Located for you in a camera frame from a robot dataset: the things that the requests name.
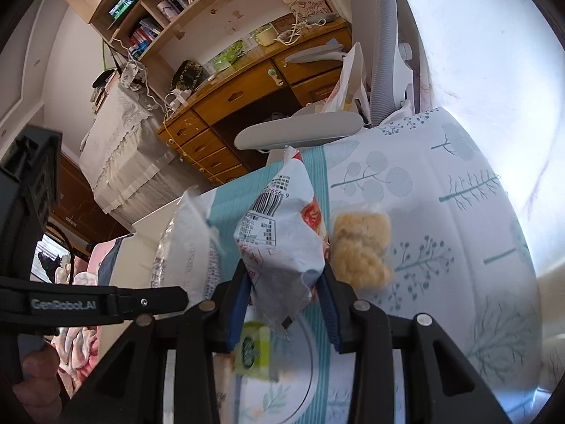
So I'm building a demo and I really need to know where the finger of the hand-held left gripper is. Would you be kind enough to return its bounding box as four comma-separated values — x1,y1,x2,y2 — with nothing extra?
115,285,190,319

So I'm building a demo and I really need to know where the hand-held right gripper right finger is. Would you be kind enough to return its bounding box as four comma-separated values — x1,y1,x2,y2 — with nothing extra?
319,265,513,424

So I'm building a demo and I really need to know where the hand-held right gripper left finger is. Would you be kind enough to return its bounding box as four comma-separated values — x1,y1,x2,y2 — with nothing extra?
59,260,251,424

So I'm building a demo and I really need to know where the small green snack packet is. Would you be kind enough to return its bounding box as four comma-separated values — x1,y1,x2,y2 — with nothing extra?
232,320,274,383

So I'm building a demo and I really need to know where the white plastic storage box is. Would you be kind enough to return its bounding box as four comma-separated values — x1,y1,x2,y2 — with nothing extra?
106,201,186,290

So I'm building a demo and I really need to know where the clear plastic snack bag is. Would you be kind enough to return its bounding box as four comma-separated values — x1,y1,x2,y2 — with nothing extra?
152,188,221,305

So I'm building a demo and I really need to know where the orange puffed snack packet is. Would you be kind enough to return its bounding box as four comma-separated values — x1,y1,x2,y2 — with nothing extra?
330,211,394,293

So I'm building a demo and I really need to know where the white printed snack bag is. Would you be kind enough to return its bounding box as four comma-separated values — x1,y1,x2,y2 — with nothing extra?
233,146,329,332

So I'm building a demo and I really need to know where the person's left hand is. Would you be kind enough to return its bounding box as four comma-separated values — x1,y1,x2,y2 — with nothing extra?
13,347,71,420

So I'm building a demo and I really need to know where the dark wooden door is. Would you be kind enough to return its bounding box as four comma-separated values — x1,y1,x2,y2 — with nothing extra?
48,154,133,252

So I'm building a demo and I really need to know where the floral quilt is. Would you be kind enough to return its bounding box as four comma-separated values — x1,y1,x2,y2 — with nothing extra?
50,324,104,402

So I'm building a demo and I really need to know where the lace-covered piano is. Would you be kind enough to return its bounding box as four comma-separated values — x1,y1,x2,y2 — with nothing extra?
79,82,186,226

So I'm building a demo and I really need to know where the stack of books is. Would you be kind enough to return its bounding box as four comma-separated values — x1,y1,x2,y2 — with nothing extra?
90,77,111,113

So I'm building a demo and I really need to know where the tree print tablecloth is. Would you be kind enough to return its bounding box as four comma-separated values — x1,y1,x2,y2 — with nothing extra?
132,106,561,424

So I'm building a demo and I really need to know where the black hat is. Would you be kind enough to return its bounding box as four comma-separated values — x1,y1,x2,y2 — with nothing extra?
92,70,118,89

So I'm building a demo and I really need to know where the white patterned cloth bag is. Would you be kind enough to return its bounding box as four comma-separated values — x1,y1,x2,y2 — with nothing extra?
119,62,148,87

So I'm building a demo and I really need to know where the grey office chair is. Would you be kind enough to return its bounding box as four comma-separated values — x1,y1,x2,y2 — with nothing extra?
233,0,424,160

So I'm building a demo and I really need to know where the white power strip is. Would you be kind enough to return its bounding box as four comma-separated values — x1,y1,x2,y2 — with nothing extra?
165,88,195,109

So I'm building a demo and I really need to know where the row of books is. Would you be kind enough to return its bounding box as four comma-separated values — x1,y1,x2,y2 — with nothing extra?
128,0,239,60

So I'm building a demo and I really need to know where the dark floral pouch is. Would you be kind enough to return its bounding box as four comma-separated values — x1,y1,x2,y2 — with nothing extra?
171,59,208,91

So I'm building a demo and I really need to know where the wooden desk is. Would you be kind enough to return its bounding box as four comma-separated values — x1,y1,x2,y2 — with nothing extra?
158,15,354,186

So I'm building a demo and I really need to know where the small screen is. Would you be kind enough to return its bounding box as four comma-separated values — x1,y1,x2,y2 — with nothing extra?
108,0,151,20

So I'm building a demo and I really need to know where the white plastic bag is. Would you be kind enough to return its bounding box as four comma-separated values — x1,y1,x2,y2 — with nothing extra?
322,42,371,118

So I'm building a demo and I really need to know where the green printed tissue box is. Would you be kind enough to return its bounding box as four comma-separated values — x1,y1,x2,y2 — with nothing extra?
207,40,248,71

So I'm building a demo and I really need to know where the pale yellow mug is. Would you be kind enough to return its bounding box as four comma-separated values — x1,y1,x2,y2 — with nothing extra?
256,24,279,47

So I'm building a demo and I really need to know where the leaf print curtain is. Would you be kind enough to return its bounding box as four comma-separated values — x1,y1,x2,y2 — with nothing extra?
388,0,565,275

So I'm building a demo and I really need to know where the printed cardboard box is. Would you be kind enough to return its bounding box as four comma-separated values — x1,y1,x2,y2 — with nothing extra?
289,0,334,25

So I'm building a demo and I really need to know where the white corded appliance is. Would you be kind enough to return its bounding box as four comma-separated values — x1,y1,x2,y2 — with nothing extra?
276,13,340,47

